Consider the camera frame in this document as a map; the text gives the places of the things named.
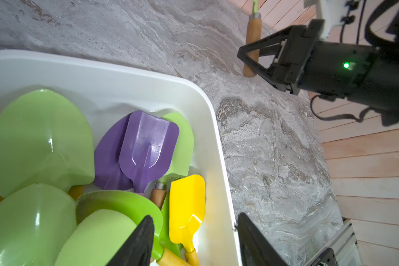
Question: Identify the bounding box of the green shovel at back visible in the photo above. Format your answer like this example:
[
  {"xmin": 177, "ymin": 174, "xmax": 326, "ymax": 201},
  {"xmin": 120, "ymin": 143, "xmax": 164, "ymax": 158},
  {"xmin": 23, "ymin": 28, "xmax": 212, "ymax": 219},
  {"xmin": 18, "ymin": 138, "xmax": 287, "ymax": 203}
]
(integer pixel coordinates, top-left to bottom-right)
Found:
[{"xmin": 150, "ymin": 112, "xmax": 194, "ymax": 209}]

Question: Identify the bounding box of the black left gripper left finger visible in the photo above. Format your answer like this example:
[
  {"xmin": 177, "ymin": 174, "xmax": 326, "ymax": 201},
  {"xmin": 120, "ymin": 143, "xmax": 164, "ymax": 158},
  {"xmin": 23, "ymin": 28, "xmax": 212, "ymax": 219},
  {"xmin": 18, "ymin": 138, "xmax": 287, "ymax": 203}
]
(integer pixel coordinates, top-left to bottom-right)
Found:
[{"xmin": 107, "ymin": 216, "xmax": 155, "ymax": 266}]

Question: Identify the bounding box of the pink handled purple shovel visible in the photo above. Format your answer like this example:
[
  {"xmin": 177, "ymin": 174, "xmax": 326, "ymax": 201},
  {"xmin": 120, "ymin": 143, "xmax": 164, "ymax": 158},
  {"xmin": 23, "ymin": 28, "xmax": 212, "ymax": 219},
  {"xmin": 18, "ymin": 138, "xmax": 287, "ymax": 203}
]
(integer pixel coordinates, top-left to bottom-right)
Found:
[{"xmin": 119, "ymin": 110, "xmax": 180, "ymax": 193}]

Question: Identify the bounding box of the white storage box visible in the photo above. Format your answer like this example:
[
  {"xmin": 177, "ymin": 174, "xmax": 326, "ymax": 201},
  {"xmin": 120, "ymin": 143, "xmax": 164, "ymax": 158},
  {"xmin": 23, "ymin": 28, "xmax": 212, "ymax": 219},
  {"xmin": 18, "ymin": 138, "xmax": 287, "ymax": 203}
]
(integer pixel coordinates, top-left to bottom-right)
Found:
[{"xmin": 0, "ymin": 50, "xmax": 242, "ymax": 266}]

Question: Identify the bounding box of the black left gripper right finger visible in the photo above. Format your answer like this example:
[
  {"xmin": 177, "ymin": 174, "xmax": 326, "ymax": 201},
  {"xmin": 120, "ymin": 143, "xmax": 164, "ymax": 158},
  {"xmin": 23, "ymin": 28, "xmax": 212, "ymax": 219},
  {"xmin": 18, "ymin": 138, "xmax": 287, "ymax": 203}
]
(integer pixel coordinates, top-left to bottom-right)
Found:
[{"xmin": 237, "ymin": 212, "xmax": 287, "ymax": 266}]

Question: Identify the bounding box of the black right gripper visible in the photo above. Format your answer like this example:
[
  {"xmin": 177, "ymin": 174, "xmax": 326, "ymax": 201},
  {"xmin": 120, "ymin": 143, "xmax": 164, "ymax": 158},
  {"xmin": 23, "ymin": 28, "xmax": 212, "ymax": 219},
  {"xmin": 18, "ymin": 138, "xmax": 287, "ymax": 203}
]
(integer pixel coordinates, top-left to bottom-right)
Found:
[{"xmin": 237, "ymin": 20, "xmax": 399, "ymax": 113}]

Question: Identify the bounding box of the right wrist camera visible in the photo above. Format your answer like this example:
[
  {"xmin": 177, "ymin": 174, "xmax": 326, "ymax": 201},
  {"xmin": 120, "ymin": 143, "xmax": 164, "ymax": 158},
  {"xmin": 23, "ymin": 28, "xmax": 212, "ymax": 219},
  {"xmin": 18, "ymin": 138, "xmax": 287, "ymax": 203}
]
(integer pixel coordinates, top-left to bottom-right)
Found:
[{"xmin": 303, "ymin": 0, "xmax": 360, "ymax": 41}]

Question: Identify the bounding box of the bright green yellow-handled shovel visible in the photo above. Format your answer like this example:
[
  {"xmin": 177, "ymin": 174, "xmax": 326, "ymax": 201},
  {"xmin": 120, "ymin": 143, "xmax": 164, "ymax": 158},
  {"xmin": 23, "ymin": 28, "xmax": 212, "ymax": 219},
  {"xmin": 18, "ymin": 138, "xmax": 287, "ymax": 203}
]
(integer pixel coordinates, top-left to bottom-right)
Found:
[{"xmin": 75, "ymin": 190, "xmax": 188, "ymax": 266}]

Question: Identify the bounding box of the green shovel wooden handle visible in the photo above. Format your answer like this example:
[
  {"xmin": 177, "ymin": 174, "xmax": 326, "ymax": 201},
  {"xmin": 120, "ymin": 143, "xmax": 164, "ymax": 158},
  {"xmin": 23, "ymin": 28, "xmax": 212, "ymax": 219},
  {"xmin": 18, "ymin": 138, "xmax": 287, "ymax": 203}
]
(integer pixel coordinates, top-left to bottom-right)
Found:
[
  {"xmin": 0, "ymin": 89, "xmax": 95, "ymax": 198},
  {"xmin": 243, "ymin": 0, "xmax": 262, "ymax": 78}
]

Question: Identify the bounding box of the yellow plastic shovel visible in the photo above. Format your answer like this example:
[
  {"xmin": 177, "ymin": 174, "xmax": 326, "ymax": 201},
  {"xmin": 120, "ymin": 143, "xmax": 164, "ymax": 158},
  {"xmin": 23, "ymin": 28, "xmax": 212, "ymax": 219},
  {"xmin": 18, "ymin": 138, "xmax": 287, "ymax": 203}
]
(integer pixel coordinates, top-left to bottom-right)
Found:
[{"xmin": 169, "ymin": 175, "xmax": 205, "ymax": 266}]

